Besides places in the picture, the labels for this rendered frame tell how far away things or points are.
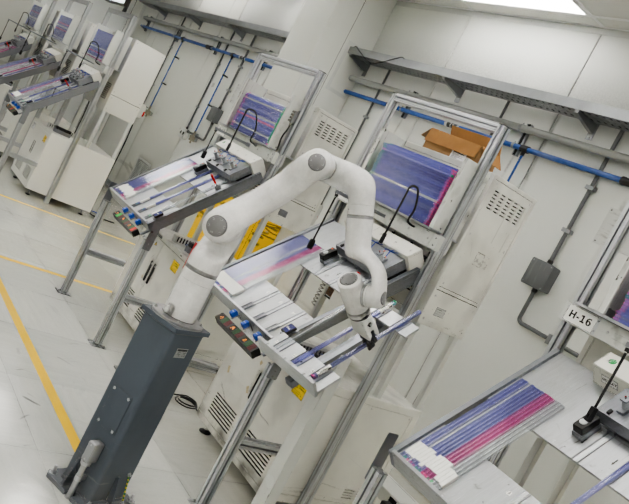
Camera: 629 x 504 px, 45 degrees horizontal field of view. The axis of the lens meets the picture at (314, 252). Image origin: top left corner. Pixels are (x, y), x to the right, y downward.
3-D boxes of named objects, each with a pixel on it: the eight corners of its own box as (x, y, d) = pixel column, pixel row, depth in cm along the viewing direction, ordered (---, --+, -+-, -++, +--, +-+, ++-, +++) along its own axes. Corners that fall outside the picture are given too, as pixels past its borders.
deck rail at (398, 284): (277, 355, 293) (273, 342, 290) (274, 352, 294) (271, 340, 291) (421, 280, 319) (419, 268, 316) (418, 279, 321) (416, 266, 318)
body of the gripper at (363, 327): (376, 311, 257) (382, 333, 264) (357, 298, 264) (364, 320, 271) (360, 323, 255) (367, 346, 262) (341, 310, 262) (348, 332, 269)
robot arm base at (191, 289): (177, 329, 249) (201, 280, 247) (141, 302, 259) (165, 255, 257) (212, 334, 265) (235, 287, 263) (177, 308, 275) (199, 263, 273)
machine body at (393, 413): (253, 511, 315) (321, 382, 310) (189, 423, 370) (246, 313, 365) (360, 526, 355) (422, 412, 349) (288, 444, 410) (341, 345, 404)
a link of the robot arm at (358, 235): (397, 218, 252) (389, 308, 253) (354, 215, 259) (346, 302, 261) (386, 217, 244) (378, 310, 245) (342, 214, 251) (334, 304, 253)
